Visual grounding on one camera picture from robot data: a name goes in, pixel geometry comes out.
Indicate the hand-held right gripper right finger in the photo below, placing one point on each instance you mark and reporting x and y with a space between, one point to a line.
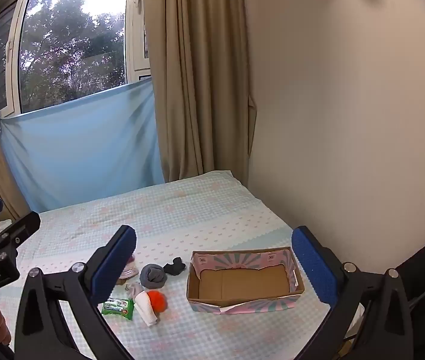
313 266

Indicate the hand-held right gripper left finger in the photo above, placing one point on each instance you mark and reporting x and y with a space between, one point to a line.
115 266

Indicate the pink sock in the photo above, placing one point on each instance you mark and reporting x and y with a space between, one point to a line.
130 272

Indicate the small light grey sock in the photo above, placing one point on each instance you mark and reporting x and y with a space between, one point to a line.
134 290

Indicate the green wipes pack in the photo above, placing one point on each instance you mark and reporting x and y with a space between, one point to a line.
117 307

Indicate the white sock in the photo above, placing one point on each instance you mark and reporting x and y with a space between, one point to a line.
145 309

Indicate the orange pompom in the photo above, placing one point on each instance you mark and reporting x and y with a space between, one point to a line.
157 300

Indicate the black sock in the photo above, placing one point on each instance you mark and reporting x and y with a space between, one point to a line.
175 266

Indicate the pink patterned cardboard box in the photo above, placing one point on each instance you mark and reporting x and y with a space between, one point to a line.
235 285

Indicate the patterned bedsheet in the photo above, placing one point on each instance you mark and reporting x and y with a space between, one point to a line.
197 213

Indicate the light blue cloth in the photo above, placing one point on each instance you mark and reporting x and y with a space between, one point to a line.
77 146

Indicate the window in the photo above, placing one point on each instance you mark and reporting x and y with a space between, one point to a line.
70 45

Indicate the wide beige curtain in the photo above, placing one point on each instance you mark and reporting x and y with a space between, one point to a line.
197 82

